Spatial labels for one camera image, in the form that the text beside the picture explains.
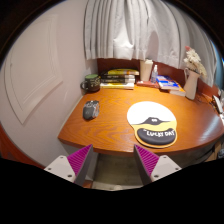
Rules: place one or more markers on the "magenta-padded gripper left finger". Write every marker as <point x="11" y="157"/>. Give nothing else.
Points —
<point x="78" y="161"/>

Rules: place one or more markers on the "grey black computer mouse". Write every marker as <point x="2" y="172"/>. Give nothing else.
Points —
<point x="90" y="110"/>

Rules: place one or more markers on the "dark mug with green interior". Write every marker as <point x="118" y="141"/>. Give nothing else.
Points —
<point x="92" y="83"/>

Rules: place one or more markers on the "white flower bouquet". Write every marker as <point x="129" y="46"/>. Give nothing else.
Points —
<point x="194" y="61"/>

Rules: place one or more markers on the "white ceramic vase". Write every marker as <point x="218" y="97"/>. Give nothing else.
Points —
<point x="191" y="86"/>

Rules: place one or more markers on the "white pleated curtain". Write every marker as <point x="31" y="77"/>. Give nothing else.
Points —
<point x="133" y="30"/>

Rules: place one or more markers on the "clear spray bottle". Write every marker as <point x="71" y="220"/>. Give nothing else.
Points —
<point x="154" y="76"/>

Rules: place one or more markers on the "white yellow black mouse pad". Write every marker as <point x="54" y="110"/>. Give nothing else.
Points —
<point x="151" y="121"/>

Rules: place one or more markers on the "yellow and white book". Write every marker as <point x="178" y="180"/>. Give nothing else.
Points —
<point x="116" y="85"/>

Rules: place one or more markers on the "red book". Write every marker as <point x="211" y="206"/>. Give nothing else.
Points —
<point x="145" y="84"/>

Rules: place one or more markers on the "cream tumbler cup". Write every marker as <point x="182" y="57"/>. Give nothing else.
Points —
<point x="146" y="70"/>

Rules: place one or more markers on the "blue book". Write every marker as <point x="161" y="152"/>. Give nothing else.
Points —
<point x="166" y="82"/>

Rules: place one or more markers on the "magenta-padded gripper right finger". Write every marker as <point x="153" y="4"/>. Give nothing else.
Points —
<point x="148" y="161"/>

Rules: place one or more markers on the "orange book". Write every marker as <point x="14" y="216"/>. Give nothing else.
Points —
<point x="178" y="91"/>

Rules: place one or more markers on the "white desk device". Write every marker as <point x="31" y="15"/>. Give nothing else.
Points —
<point x="218" y="104"/>

